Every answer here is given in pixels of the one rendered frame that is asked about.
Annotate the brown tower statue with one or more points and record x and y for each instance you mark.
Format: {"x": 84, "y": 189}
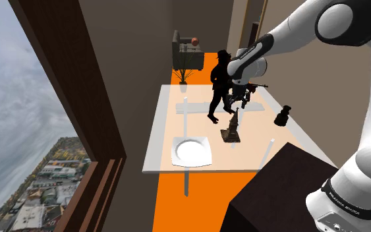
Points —
{"x": 232, "y": 130}

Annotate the grey armchair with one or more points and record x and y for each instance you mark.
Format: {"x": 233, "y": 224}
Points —
{"x": 195, "y": 58}

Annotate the potted plant with thin leaves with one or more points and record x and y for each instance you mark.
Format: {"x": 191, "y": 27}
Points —
{"x": 183, "y": 72}

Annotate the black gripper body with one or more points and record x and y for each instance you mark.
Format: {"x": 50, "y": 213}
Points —
{"x": 241, "y": 89}

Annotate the window with brown frame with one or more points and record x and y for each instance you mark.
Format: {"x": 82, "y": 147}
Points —
{"x": 15, "y": 112}

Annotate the white table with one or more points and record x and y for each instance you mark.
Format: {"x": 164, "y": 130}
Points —
{"x": 256, "y": 151}

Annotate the black man figure with hat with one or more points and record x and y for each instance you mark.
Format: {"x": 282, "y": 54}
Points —
{"x": 219, "y": 80}

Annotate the white square plate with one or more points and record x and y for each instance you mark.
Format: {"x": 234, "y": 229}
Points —
{"x": 191, "y": 152}

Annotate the dark robot stand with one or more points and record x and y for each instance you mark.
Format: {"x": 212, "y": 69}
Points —
{"x": 278, "y": 192}

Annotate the small black bottle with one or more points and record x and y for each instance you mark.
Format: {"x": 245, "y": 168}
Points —
{"x": 282, "y": 119}

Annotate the orange rug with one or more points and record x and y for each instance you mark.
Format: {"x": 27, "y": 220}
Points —
{"x": 201, "y": 208}

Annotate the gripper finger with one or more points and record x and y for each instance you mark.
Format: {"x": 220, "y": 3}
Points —
{"x": 232, "y": 99}
{"x": 245, "y": 101}

